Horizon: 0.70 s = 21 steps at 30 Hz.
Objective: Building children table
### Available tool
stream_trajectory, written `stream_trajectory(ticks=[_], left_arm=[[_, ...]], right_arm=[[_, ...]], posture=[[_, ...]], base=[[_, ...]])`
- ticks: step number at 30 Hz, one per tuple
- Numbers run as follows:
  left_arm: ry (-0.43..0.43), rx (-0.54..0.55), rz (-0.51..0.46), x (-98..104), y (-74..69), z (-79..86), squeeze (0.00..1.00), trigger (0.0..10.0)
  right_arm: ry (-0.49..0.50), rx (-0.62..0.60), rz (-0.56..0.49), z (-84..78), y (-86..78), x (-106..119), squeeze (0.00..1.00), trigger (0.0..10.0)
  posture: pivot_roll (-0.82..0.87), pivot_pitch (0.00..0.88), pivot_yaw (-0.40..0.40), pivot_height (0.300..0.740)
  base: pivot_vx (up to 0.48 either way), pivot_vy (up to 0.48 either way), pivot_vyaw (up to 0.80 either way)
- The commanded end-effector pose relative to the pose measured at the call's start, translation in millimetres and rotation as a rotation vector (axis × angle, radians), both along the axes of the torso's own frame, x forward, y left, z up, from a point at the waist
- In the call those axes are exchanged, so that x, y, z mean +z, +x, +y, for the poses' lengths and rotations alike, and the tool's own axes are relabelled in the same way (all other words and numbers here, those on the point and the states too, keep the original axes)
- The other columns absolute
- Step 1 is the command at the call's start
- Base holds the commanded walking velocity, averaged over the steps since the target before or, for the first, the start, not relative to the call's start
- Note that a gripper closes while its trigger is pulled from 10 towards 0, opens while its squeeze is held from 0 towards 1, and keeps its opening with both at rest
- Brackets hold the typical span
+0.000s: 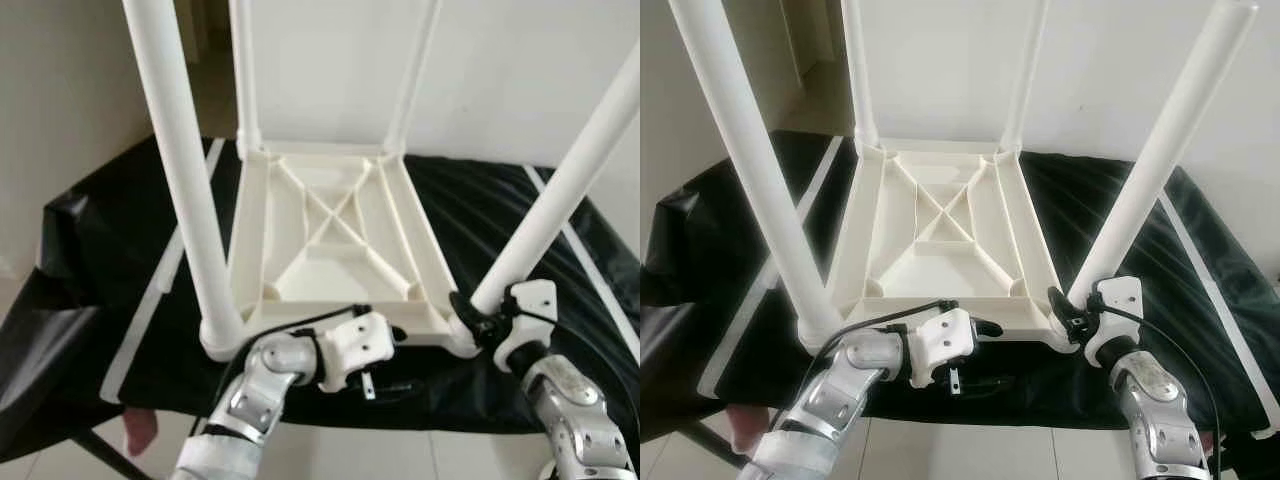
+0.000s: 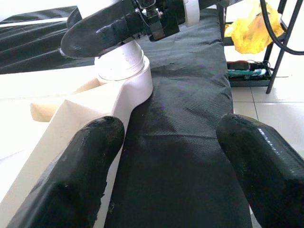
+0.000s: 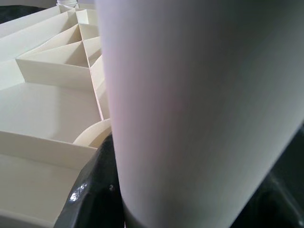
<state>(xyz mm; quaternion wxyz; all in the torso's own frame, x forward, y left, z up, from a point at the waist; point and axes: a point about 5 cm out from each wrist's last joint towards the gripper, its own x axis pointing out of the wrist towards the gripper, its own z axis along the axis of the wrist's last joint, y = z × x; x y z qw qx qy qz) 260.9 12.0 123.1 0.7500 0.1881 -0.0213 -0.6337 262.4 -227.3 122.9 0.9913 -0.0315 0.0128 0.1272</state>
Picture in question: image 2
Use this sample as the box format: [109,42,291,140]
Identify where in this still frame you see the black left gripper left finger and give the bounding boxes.
[7,116,125,228]

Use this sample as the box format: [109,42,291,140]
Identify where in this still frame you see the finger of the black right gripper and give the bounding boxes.
[60,7,152,59]
[66,10,84,29]

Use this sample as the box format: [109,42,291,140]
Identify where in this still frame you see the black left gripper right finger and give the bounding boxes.
[216,113,304,228]

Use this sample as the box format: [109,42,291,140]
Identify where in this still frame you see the white plastic table leg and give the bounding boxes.
[94,39,145,81]

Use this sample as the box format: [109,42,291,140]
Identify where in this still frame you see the white plastic table top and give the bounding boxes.
[0,57,153,228]

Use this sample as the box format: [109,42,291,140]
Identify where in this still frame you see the yellow plastic bag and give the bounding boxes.
[224,0,285,54]

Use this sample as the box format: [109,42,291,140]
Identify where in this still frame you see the black table cloth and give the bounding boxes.
[0,6,252,228]

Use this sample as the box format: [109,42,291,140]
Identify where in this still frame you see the black cable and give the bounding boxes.
[260,0,304,56]

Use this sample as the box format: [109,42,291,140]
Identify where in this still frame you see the black metal table frame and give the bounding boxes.
[217,0,302,95]

